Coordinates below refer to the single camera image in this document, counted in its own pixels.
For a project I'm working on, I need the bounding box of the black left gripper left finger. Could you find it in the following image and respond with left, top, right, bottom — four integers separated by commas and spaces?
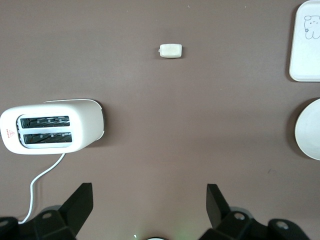
32, 182, 94, 240

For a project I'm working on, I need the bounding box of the small pale bun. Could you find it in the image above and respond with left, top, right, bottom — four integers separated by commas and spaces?
158, 43, 183, 60

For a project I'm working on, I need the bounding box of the cream rabbit print tray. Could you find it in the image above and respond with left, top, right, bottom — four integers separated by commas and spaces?
288, 0, 320, 83

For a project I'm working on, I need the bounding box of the white two-slot toaster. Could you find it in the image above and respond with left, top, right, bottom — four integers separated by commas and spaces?
0, 98, 105, 155

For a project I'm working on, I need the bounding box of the white toaster power cable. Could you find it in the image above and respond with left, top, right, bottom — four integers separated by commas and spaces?
17, 152, 67, 225

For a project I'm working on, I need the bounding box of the round cream plate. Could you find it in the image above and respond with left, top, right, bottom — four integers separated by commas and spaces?
294, 97, 320, 161

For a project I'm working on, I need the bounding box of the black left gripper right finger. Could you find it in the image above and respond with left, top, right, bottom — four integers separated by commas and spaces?
199, 184, 271, 240

